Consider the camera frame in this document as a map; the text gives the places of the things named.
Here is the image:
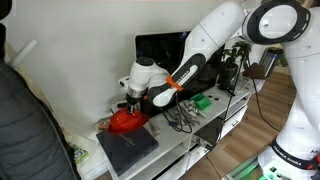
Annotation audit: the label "green printed booklet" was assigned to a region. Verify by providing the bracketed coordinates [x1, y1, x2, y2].
[73, 147, 89, 164]

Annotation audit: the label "white tv cabinet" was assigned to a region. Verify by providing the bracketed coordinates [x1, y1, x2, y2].
[81, 80, 253, 180]

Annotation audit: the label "orange sequin hat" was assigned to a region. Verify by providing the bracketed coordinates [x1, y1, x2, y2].
[108, 108, 149, 134]

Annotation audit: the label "white cardboard tube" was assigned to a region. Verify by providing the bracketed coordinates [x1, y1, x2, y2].
[9, 40, 38, 68]

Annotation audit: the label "small brown box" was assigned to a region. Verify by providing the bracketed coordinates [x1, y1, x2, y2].
[98, 121, 110, 130]

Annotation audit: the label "black flat screen tv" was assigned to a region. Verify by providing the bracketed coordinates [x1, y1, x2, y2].
[135, 31, 224, 101]

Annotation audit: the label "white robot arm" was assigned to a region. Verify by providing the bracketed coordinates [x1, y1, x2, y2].
[125, 0, 320, 180]

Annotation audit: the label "folded paper leaflets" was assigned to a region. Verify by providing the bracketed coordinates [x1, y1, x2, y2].
[149, 122, 160, 137]

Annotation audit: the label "person in grey jacket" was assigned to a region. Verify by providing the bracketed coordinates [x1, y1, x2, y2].
[0, 0, 81, 180]

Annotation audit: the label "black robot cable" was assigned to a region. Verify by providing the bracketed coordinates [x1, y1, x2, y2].
[161, 49, 283, 148]

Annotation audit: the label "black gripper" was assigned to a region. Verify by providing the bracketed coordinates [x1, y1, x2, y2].
[125, 87, 144, 114]

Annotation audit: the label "potted green plant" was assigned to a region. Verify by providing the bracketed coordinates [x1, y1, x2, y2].
[217, 41, 251, 90]

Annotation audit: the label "small blue cylinder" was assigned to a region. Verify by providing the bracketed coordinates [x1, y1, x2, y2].
[168, 121, 177, 126]

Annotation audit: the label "striped grey white cloth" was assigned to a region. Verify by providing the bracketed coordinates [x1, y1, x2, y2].
[173, 100, 206, 126]

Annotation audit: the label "green plastic box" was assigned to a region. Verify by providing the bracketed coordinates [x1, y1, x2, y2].
[191, 94, 211, 110]

